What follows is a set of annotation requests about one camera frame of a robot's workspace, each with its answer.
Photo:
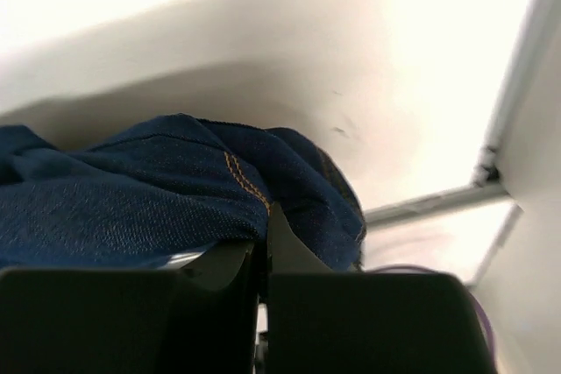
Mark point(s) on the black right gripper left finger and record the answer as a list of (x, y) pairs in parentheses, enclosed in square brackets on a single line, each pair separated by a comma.
[(199, 318)]

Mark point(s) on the dark blue denim trousers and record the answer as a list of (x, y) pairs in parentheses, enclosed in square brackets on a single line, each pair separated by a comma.
[(171, 185)]

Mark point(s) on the aluminium frame rail right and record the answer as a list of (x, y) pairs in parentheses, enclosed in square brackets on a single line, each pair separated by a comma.
[(462, 229)]

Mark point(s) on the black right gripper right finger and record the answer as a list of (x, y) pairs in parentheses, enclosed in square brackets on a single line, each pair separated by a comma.
[(321, 321)]

